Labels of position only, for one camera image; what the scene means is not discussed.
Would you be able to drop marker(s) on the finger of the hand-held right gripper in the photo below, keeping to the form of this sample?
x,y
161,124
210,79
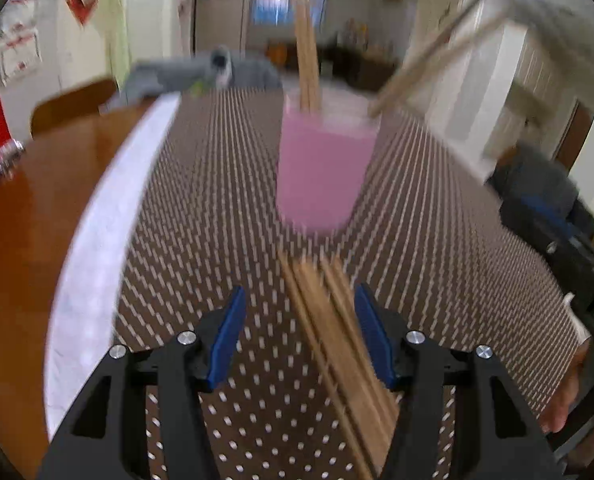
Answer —
x,y
552,220

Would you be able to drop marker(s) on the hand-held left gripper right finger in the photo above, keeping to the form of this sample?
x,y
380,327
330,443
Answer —
x,y
372,340

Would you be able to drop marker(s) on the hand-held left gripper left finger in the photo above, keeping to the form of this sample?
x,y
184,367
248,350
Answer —
x,y
227,340

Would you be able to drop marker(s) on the set of wooden chopsticks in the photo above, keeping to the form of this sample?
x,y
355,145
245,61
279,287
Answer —
x,y
327,360

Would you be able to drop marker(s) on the pink cup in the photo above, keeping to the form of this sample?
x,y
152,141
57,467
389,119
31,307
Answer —
x,y
322,175

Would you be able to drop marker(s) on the person's right hand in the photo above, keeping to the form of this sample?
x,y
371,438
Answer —
x,y
564,400

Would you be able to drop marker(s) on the brown door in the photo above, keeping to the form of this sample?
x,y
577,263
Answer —
x,y
574,135

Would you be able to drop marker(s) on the brown polka-dot tablecloth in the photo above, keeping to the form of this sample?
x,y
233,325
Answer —
x,y
202,210

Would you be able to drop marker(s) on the white tall cabinet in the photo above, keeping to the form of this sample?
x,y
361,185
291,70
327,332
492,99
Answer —
x,y
532,75

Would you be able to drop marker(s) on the white door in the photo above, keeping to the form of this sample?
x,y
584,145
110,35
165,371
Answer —
x,y
424,30

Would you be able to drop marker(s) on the dark wooden desk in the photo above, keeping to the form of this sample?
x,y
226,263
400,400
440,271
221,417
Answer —
x,y
372,67

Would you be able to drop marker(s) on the grey jacket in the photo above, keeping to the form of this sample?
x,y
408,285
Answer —
x,y
177,75

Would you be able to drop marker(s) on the wooden chair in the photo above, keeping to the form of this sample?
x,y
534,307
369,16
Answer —
x,y
72,105

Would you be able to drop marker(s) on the small clear plastic bag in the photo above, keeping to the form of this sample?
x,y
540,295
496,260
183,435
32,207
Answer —
x,y
7,157

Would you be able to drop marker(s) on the orange cardboard box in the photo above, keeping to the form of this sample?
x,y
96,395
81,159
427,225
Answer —
x,y
278,55

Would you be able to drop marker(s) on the beige refrigerator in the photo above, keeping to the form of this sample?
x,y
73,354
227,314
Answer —
x,y
222,20

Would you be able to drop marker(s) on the light green curtain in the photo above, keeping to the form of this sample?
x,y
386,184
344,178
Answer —
x,y
114,10

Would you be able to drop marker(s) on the wall of award certificates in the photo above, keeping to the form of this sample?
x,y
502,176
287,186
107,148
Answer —
x,y
12,55

